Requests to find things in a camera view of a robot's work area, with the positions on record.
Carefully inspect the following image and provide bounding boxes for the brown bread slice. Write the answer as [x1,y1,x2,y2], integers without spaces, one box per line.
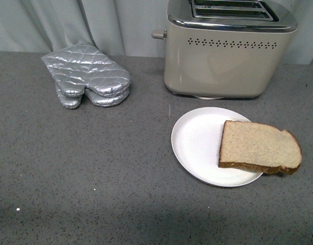
[218,120,302,175]

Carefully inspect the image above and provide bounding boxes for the cream two-slot toaster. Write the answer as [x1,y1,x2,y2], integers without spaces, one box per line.
[152,1,297,99]

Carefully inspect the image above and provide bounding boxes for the white round plate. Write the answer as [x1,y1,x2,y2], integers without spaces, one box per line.
[171,107,263,187]

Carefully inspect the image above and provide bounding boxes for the lower silver quilted oven mitt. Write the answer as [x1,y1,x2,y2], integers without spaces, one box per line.
[55,83,129,109]

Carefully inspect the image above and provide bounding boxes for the silver quilted oven mitt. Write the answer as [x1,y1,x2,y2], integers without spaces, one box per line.
[55,83,129,109]
[41,44,131,97]

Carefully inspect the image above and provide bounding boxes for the upper silver quilted oven mitt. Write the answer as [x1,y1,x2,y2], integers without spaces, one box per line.
[41,44,131,97]

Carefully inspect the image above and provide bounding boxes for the pale grey curtain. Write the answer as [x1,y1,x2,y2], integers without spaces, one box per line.
[0,0,313,65]

